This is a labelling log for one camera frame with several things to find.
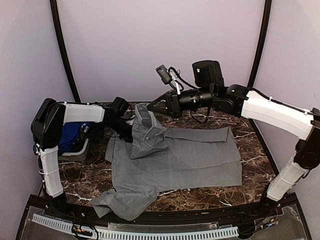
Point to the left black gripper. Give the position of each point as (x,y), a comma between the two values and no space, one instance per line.
(128,138)

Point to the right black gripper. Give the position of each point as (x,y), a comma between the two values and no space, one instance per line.
(173,107)

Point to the grey button shirt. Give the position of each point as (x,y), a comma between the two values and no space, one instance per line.
(162,159)

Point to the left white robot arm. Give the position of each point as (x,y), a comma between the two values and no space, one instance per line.
(47,129)

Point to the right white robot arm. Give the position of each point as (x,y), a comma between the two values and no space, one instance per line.
(247,102)

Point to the grey laundry basket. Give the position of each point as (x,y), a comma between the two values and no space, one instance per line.
(79,156)

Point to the black garment in basket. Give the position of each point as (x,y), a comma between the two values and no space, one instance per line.
(94,132)

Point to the blue printed t-shirt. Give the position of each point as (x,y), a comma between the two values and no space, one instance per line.
(73,136)

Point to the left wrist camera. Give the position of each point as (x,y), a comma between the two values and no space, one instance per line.
(129,115)

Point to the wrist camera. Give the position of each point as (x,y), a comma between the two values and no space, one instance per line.
(129,115)
(169,77)

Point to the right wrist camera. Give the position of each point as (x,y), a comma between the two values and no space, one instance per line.
(169,77)

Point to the white slotted cable duct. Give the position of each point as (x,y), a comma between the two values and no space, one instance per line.
(103,233)

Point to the left black frame post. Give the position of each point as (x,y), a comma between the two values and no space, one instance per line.
(63,51)

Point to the black frame post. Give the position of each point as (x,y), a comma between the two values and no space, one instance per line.
(260,43)
(63,51)

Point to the right black frame post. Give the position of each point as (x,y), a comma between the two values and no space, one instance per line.
(260,43)

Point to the black curved front rail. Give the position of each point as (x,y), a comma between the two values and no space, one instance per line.
(244,216)

